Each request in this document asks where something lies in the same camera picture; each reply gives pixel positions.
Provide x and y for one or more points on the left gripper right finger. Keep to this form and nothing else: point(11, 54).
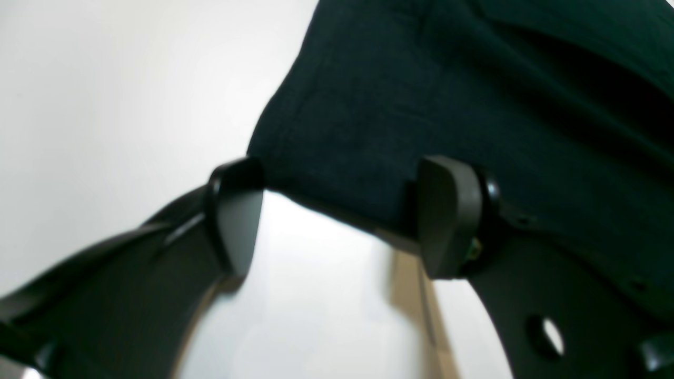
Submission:
point(560, 311)

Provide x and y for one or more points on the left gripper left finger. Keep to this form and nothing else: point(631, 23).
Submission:
point(125, 307)

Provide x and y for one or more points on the black T-shirt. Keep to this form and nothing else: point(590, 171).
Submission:
point(567, 103)

